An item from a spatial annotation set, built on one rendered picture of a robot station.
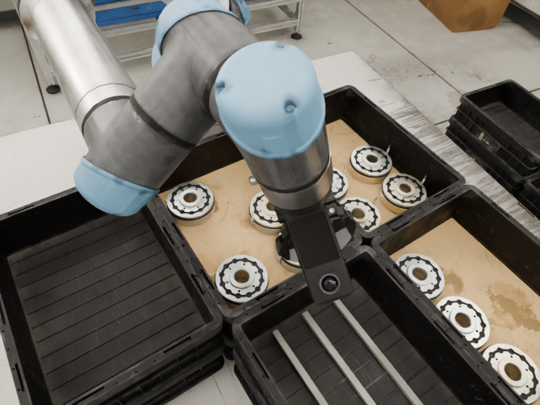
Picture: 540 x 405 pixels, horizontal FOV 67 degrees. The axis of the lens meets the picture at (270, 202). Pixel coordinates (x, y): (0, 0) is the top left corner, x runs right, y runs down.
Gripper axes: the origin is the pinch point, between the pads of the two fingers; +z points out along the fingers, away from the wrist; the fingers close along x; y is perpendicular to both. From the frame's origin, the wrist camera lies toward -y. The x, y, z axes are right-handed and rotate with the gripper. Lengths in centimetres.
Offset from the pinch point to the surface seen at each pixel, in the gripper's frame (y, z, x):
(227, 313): -0.9, 8.4, 17.7
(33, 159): 65, 27, 64
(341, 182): 23.8, 29.8, -11.1
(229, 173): 35.7, 26.8, 12.6
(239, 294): 4.0, 17.2, 16.8
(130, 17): 201, 94, 47
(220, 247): 16.0, 21.5, 18.6
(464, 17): 191, 192, -170
